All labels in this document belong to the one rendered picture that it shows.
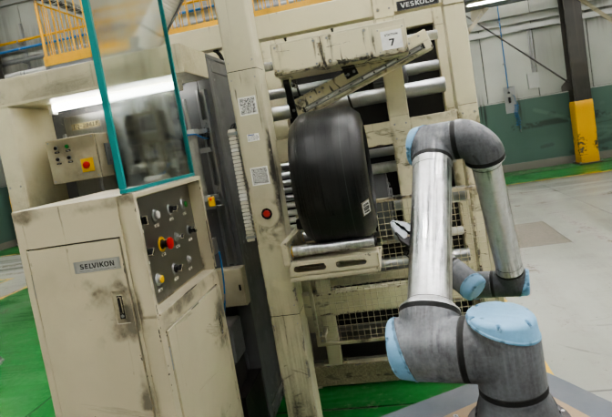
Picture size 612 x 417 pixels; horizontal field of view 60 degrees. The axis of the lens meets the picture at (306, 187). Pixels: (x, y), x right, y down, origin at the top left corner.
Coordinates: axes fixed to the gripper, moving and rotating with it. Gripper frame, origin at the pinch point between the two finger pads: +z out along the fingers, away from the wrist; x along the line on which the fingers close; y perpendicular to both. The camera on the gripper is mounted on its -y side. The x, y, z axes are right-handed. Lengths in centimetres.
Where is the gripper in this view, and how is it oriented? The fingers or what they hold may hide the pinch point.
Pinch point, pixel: (393, 222)
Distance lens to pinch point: 191.8
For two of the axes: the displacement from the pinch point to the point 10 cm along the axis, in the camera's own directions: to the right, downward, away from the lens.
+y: 0.5, 6.8, 7.3
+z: -6.5, -5.3, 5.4
